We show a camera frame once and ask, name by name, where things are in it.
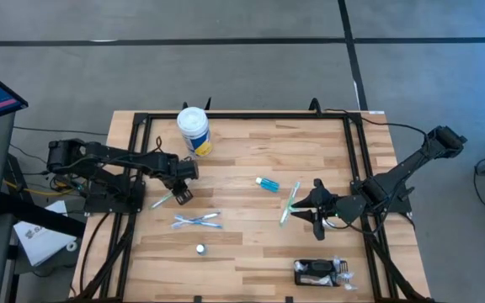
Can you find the black frame clamp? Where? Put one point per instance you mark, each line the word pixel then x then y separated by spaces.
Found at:
pixel 315 105
pixel 185 105
pixel 207 104
pixel 198 299
pixel 289 299

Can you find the lilac wrapped toothbrush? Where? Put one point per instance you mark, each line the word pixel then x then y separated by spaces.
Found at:
pixel 299 266

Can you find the white tape roll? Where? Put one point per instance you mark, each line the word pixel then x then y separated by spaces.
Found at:
pixel 68 244

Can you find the small silver cap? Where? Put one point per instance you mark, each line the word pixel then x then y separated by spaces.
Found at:
pixel 200 249

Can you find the disinfecting wipes canister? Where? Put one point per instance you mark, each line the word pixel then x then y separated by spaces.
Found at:
pixel 194 126

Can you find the white paper booklet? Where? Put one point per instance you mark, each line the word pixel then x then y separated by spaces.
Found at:
pixel 40 244

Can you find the black aluminium table frame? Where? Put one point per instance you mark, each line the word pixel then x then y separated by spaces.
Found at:
pixel 246 115

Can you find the white table label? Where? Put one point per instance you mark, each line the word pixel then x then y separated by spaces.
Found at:
pixel 376 112

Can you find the small teal mouthwash bottle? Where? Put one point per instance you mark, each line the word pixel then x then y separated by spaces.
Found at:
pixel 269 185

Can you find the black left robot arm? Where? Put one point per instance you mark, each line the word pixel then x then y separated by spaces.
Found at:
pixel 133 157

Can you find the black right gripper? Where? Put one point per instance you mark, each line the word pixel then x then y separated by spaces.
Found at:
pixel 331 209

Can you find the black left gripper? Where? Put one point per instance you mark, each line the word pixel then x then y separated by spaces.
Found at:
pixel 183 170

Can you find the black stand base bar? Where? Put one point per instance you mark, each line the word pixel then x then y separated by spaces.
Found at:
pixel 44 216

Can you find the white toothbrush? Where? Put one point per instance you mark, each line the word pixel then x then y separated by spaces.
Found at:
pixel 345 276

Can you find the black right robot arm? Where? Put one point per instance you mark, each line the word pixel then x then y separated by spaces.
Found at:
pixel 406 166

